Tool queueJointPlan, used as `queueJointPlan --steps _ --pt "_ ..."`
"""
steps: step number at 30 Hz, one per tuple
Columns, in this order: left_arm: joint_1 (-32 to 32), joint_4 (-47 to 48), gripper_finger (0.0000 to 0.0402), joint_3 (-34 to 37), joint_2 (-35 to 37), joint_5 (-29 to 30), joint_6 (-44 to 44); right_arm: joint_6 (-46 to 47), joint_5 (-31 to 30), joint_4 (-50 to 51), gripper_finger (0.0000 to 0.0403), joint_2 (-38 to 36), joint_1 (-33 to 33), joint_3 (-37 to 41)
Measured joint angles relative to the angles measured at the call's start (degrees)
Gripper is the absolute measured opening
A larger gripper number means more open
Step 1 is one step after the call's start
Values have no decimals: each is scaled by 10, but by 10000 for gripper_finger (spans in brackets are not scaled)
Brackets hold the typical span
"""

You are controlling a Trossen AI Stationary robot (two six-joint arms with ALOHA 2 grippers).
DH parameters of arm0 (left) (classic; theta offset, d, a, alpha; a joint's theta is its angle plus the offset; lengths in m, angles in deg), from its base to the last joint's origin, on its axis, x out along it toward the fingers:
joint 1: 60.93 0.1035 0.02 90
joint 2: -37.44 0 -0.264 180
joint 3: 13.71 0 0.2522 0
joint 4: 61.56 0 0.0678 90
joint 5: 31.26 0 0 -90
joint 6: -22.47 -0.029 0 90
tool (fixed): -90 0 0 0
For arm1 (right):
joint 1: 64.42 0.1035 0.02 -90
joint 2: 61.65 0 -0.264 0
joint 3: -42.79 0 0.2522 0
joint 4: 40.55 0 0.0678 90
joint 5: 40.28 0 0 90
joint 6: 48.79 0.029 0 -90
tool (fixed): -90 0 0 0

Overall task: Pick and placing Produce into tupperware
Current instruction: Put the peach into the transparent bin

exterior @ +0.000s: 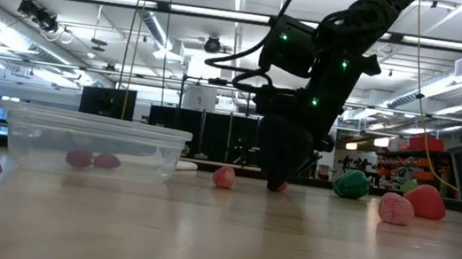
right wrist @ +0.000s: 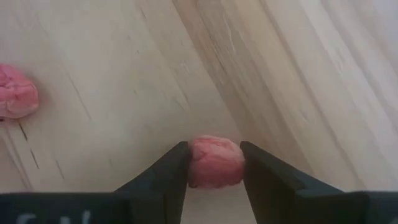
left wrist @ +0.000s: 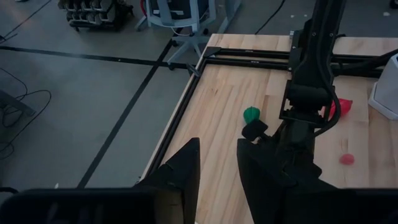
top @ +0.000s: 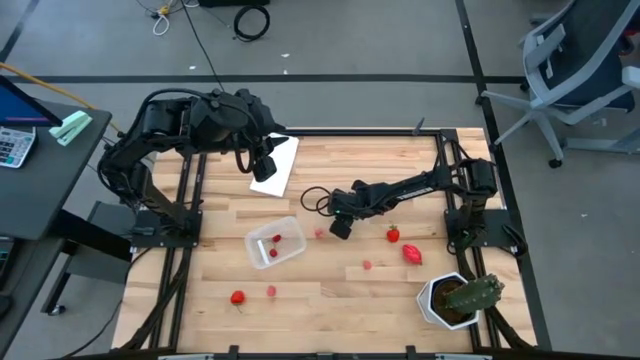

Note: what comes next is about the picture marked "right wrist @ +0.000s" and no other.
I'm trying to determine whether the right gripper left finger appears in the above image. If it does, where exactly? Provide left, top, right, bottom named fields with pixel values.
left=114, top=141, right=191, bottom=224

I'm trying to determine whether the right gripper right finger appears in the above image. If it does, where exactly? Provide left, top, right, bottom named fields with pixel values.
left=239, top=141, right=371, bottom=224

